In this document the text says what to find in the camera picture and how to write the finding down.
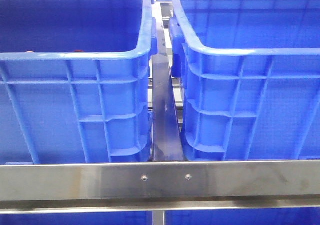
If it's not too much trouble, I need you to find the steel centre divider bar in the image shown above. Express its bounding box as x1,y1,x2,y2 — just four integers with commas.
152,2,184,162

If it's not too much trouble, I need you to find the steel front shelf rail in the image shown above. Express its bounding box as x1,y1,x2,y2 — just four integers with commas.
0,160,320,214

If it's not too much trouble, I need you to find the lower left blue bin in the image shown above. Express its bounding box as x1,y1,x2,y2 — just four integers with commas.
0,211,153,225

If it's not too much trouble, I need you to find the right blue plastic bin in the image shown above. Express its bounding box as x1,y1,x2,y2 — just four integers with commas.
169,0,320,161

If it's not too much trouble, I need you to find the blue plastic bin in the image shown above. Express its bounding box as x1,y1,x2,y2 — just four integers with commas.
169,0,320,161
0,0,158,165

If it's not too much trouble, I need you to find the left blue plastic bin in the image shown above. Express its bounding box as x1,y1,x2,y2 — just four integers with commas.
0,0,158,165

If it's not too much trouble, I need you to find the lower right blue bin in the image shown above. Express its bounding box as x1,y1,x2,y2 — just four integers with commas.
165,207,320,225

